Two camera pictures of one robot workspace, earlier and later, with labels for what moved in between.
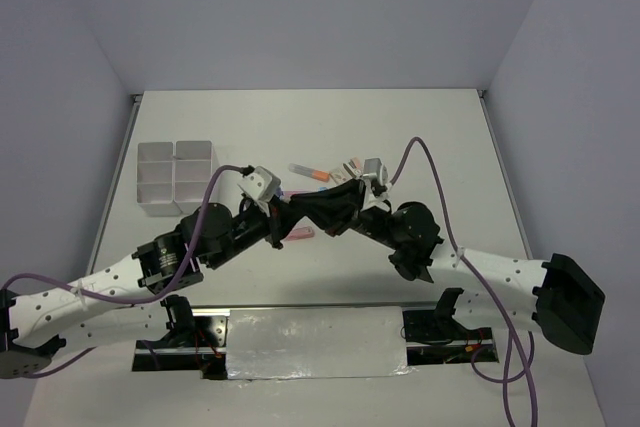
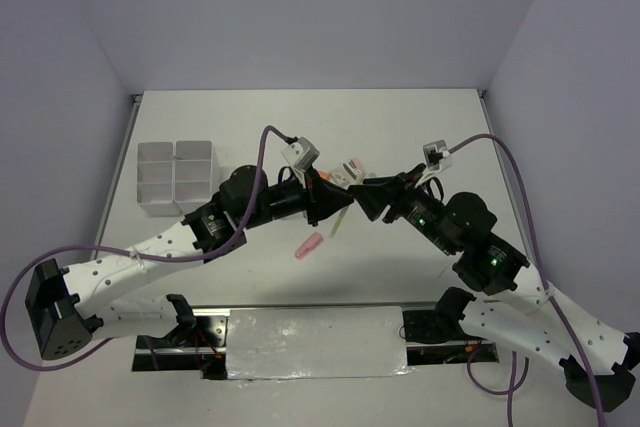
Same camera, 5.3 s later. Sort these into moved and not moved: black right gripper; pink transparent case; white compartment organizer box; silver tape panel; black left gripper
Moved: black left gripper; pink transparent case; black right gripper
Not moved: silver tape panel; white compartment organizer box
